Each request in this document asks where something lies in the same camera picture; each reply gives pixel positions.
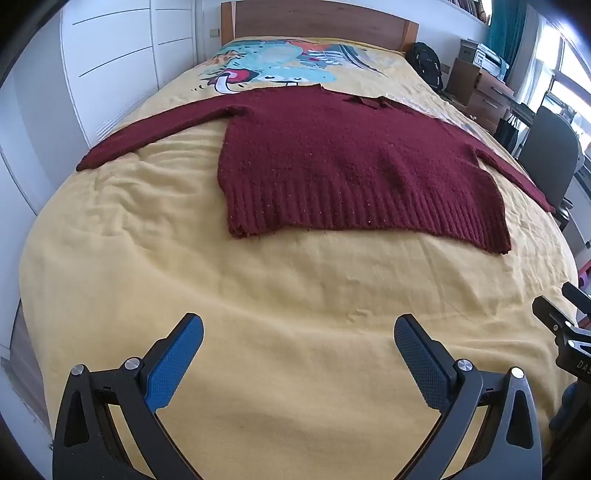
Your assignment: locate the teal curtain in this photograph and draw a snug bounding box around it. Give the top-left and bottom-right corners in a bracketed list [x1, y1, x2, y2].
[486, 0, 527, 65]

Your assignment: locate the white wardrobe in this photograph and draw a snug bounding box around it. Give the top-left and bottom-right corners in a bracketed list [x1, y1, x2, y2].
[0, 0, 206, 259]

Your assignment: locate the dark red knit sweater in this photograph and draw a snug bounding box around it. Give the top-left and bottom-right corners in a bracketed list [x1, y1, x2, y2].
[79, 85, 550, 254]

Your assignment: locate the dark office chair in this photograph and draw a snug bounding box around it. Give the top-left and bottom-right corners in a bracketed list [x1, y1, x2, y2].
[518, 107, 582, 229]

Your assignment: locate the stack of boxes on cabinet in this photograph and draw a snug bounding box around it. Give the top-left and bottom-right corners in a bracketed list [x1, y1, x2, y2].
[458, 39, 509, 81]

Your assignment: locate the black backpack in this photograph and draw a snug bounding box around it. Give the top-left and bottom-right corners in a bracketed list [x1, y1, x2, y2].
[405, 42, 444, 92]

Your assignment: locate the wooden headboard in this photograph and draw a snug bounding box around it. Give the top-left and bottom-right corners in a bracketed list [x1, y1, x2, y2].
[221, 1, 419, 51]

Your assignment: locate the wooden drawer cabinet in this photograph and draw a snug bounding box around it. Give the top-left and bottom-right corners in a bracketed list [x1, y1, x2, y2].
[446, 58, 513, 134]

